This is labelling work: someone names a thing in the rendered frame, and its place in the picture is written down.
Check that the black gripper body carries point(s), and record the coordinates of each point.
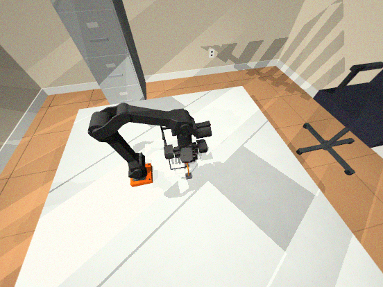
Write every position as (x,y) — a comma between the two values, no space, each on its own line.
(169,151)

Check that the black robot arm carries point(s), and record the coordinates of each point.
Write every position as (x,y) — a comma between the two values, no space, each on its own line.
(104,126)

